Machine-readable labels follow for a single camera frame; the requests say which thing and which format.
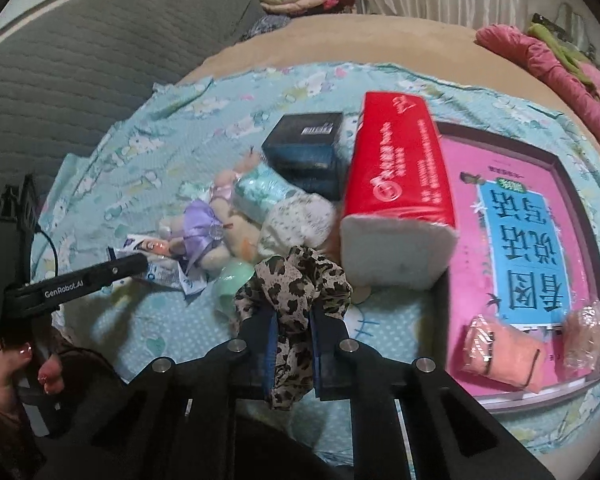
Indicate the teal printed cloth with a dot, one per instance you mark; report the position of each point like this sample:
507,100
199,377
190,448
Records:
265,192

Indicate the plush toy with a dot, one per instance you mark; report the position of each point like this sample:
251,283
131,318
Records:
227,180
202,230

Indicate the dark patterned cloth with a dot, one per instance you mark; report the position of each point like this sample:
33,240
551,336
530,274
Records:
265,27

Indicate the teal cartoon printed blanket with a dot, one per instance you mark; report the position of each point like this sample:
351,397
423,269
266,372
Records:
180,125

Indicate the beige bed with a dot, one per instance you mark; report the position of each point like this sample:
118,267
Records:
380,40

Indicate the grey shallow box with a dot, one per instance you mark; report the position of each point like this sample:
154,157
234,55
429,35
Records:
575,195

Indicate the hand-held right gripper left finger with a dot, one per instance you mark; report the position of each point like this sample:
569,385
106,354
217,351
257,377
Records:
269,370

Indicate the plush toy in pink dress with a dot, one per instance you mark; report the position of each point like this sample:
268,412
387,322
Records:
227,180

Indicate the person's left hand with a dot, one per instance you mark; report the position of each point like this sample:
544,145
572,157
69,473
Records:
2,385

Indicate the orange towel in plastic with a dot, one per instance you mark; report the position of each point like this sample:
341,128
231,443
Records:
500,355
582,340

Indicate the green garment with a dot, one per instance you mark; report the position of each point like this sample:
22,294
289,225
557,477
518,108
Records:
565,52

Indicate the pink quilt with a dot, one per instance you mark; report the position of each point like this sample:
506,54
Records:
560,75

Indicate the white floral cloth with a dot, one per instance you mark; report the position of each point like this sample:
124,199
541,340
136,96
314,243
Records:
300,225

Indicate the person's left forearm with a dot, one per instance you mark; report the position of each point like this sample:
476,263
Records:
0,445

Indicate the white snack packet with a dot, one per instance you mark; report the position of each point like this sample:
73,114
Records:
165,265

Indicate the pink book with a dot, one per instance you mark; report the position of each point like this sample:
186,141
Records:
470,240

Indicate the grey quilted headboard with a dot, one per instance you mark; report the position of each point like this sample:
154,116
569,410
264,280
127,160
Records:
80,70

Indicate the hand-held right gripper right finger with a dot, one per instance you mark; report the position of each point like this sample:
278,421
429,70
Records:
318,360

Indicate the leopard print scrunchie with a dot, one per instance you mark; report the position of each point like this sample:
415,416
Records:
295,280

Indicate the red tissue pack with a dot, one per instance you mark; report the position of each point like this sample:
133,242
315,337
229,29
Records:
400,170

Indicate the dark cardboard box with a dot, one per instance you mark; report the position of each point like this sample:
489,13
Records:
305,150

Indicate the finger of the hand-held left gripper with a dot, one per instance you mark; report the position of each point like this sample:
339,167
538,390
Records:
80,280

